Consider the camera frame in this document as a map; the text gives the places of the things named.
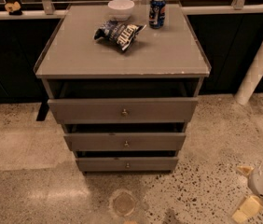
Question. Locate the grey middle drawer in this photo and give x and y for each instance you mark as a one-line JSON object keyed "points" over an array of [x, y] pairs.
{"points": [[124, 141]]}

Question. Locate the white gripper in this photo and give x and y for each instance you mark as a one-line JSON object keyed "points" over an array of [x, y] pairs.
{"points": [[261, 183]]}

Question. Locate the grey drawer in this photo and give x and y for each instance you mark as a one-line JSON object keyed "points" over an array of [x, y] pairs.
{"points": [[127, 164], [122, 110], [124, 141]]}

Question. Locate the white bowl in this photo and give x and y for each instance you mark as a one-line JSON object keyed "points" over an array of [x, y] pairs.
{"points": [[120, 10]]}

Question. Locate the blue soda can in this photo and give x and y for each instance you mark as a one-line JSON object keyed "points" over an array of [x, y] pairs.
{"points": [[157, 13]]}

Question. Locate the grey bottom drawer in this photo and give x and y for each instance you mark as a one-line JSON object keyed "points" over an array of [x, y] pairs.
{"points": [[127, 164]]}

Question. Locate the small yellow black object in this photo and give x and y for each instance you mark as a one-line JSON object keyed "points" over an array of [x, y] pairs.
{"points": [[13, 8]]}

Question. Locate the white diagonal post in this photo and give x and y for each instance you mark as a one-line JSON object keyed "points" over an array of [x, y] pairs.
{"points": [[251, 79]]}

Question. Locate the grey top drawer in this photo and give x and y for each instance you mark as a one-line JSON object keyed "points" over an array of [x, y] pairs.
{"points": [[122, 110]]}

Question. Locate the grey drawer cabinet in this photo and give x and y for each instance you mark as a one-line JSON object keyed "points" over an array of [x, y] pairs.
{"points": [[161, 63]]}

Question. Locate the blue chip bag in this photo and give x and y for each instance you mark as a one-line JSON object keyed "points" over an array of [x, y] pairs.
{"points": [[121, 34]]}

